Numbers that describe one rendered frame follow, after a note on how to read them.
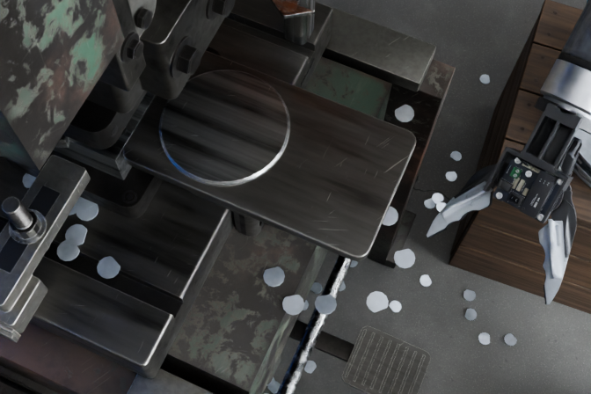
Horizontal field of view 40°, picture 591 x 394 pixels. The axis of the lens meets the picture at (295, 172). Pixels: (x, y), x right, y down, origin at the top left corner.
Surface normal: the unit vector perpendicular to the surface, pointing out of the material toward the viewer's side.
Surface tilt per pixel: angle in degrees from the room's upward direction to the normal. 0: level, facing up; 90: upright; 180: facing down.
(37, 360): 0
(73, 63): 90
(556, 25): 0
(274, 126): 0
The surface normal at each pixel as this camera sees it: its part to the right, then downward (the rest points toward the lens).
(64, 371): 0.01, -0.43
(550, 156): -0.39, 0.00
